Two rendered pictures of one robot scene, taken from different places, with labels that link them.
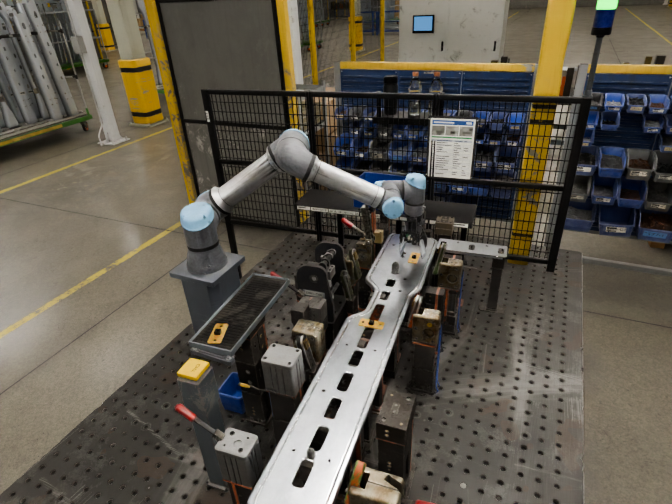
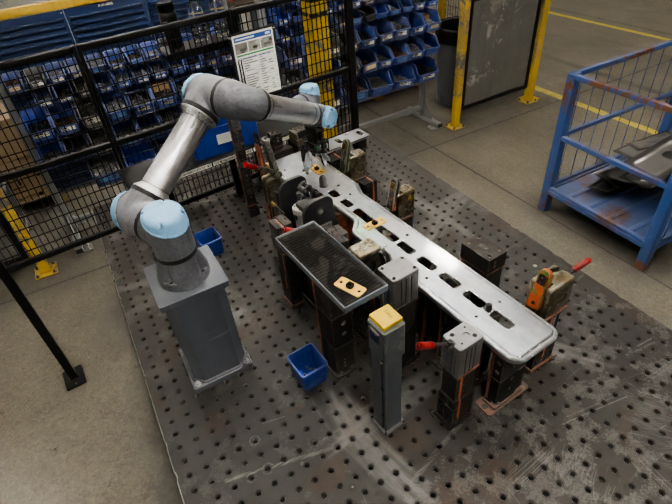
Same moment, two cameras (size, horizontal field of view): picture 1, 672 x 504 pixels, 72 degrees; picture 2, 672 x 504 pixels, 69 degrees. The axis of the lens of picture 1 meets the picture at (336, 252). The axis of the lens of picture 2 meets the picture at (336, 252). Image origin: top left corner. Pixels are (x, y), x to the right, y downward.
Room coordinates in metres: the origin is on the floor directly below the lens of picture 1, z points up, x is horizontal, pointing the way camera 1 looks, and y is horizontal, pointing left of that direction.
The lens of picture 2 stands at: (0.48, 1.09, 2.04)
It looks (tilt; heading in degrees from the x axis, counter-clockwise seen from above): 39 degrees down; 308
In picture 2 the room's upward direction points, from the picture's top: 6 degrees counter-clockwise
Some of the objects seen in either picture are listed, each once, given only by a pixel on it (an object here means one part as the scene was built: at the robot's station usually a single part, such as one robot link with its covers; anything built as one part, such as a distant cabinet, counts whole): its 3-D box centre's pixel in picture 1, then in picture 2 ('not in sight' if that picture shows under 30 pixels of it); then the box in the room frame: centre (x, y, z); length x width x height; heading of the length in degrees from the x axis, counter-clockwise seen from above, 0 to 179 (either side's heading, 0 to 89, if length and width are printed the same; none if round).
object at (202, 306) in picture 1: (216, 306); (201, 320); (1.52, 0.49, 0.90); 0.21 x 0.21 x 0.40; 64
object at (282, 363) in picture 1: (288, 405); (397, 317); (0.99, 0.17, 0.90); 0.13 x 0.10 x 0.41; 68
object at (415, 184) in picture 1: (414, 189); (309, 99); (1.63, -0.31, 1.31); 0.09 x 0.08 x 0.11; 88
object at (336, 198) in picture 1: (383, 207); (221, 149); (2.14, -0.25, 1.02); 0.90 x 0.22 x 0.03; 68
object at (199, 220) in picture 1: (199, 224); (166, 228); (1.53, 0.49, 1.27); 0.13 x 0.12 x 0.14; 178
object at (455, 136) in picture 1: (450, 148); (256, 63); (2.14, -0.58, 1.30); 0.23 x 0.02 x 0.31; 68
